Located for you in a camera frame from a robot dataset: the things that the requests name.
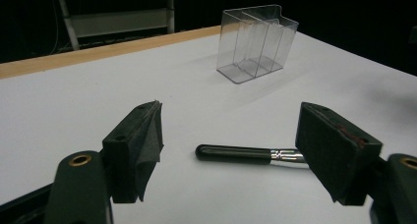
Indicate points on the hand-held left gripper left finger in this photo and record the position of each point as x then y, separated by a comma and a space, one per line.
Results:
131, 145

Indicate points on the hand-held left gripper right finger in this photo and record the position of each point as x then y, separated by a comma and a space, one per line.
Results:
331, 148

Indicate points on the black microphone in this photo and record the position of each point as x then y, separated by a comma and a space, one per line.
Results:
236, 153

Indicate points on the clear plastic compartment organizer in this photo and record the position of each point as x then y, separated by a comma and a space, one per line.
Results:
255, 44

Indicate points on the white table cover sheet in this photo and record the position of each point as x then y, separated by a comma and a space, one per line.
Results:
209, 116

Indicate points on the wooden table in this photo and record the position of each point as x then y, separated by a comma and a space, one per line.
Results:
98, 52

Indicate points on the white metal desk frame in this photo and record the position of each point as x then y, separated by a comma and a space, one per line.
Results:
118, 21

